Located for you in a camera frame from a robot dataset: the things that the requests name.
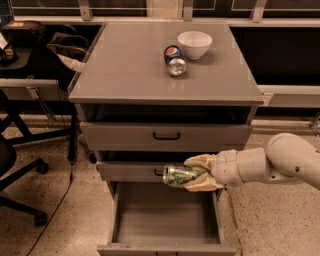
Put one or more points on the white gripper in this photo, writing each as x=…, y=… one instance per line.
x=225, y=168

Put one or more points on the green soda can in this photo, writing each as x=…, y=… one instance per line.
x=177, y=175

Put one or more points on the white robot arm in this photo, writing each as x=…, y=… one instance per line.
x=287, y=159

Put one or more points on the bottom grey drawer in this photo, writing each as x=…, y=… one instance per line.
x=153, y=219

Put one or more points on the grey drawer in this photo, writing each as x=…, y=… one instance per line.
x=130, y=171
x=205, y=138
x=153, y=219

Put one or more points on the grey drawer cabinet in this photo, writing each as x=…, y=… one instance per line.
x=158, y=92

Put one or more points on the middle grey drawer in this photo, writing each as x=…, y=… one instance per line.
x=130, y=171

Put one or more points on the blue Pepsi can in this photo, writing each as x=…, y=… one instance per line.
x=174, y=60

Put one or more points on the top grey drawer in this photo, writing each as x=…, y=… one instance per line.
x=205, y=138

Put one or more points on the white bowl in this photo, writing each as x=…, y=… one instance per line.
x=194, y=44

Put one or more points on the dark bag on desk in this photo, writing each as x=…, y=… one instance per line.
x=70, y=49

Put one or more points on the black office chair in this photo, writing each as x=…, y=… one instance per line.
x=8, y=158

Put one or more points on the grey side desk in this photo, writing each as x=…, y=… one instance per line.
x=42, y=97

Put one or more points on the black middle drawer handle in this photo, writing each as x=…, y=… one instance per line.
x=158, y=172

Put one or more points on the black drawer handle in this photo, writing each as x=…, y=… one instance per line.
x=166, y=137
x=158, y=172

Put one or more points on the black top drawer handle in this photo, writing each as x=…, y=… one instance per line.
x=166, y=137

